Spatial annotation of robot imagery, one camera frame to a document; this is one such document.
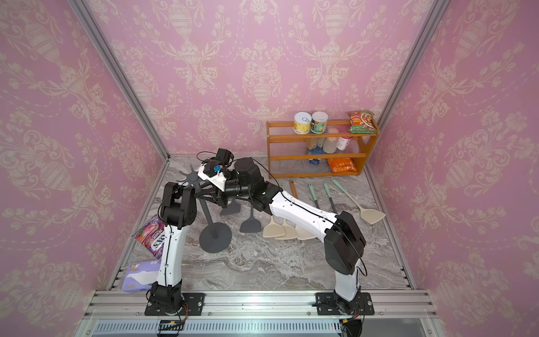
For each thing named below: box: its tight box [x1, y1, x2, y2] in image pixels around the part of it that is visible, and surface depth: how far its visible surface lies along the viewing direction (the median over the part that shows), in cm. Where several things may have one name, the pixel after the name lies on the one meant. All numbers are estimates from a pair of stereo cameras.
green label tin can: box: [310, 110, 329, 135], surface depth 89 cm
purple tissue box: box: [122, 259, 162, 293], surface depth 77 cm
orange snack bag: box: [327, 157, 358, 174], surface depth 115 cm
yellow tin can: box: [292, 110, 313, 135], surface depth 89 cm
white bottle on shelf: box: [322, 136, 338, 154], surface depth 102 cm
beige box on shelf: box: [305, 136, 325, 151], surface depth 103 cm
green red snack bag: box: [347, 110, 379, 135], surface depth 91 cm
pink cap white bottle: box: [336, 136, 354, 151], surface depth 99 cm
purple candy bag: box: [131, 214, 165, 260], surface depth 89 cm
